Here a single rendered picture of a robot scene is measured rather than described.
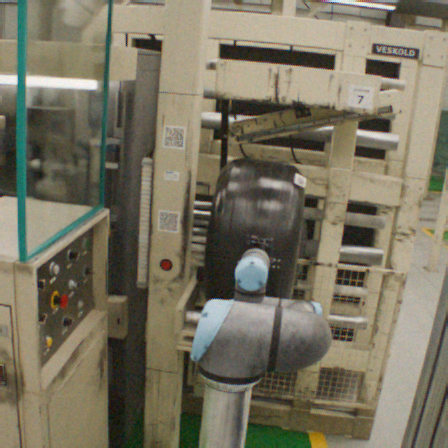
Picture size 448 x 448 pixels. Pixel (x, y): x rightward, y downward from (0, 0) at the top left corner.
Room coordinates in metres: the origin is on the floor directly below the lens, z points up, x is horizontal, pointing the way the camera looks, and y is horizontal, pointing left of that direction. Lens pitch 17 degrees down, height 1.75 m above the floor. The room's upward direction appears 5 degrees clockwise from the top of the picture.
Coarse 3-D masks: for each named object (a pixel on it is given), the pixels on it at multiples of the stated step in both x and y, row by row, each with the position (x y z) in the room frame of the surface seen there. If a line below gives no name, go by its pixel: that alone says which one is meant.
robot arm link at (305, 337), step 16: (288, 304) 1.20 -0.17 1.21; (304, 304) 1.16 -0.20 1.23; (320, 304) 1.21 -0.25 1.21; (288, 320) 0.82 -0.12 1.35; (304, 320) 0.83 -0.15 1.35; (320, 320) 0.86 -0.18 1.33; (288, 336) 0.80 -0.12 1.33; (304, 336) 0.80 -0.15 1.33; (320, 336) 0.83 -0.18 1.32; (288, 352) 0.79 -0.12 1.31; (304, 352) 0.80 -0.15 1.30; (320, 352) 0.82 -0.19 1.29; (288, 368) 0.79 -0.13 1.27
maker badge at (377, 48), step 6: (372, 48) 2.26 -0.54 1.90; (378, 48) 2.26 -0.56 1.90; (384, 48) 2.25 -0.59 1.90; (390, 48) 2.25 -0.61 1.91; (396, 48) 2.25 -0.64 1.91; (402, 48) 2.25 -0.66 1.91; (408, 48) 2.24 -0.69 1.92; (414, 48) 2.24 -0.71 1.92; (378, 54) 2.26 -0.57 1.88; (384, 54) 2.25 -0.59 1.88; (390, 54) 2.25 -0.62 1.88; (396, 54) 2.25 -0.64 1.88; (402, 54) 2.25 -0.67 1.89; (408, 54) 2.24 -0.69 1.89; (414, 54) 2.24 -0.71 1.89
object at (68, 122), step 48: (48, 0) 1.27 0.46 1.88; (96, 0) 1.57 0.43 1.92; (48, 48) 1.28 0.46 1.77; (96, 48) 1.59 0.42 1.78; (48, 96) 1.28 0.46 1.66; (96, 96) 1.61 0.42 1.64; (48, 144) 1.29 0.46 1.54; (96, 144) 1.62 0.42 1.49; (48, 192) 1.29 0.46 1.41; (96, 192) 1.64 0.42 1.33; (48, 240) 1.29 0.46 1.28
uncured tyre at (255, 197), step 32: (256, 160) 1.82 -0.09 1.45; (224, 192) 1.64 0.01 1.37; (256, 192) 1.64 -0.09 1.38; (288, 192) 1.64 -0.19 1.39; (224, 224) 1.58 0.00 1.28; (256, 224) 1.57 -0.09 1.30; (288, 224) 1.57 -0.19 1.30; (224, 256) 1.55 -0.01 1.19; (288, 256) 1.55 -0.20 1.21; (224, 288) 1.56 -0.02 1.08; (288, 288) 1.57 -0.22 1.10
